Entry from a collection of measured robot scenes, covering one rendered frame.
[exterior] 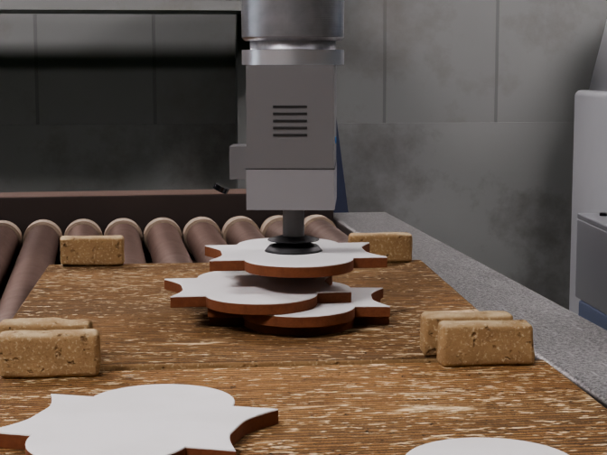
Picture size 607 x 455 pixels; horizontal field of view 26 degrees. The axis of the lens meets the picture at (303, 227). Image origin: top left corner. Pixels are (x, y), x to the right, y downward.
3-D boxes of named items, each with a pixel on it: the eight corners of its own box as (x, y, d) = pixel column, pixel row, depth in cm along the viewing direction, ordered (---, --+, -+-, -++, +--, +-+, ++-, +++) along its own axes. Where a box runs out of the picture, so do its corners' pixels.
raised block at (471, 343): (527, 359, 83) (528, 317, 83) (536, 366, 82) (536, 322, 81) (434, 362, 83) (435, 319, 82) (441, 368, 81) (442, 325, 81)
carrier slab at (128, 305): (421, 275, 125) (421, 259, 125) (531, 380, 85) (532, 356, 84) (48, 281, 122) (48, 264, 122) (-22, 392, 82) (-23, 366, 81)
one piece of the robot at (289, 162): (218, 15, 101) (219, 227, 103) (203, 12, 92) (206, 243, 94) (345, 15, 100) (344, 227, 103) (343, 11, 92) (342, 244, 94)
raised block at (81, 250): (125, 264, 122) (124, 234, 122) (124, 267, 121) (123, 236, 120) (60, 264, 122) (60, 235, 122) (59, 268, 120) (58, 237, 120)
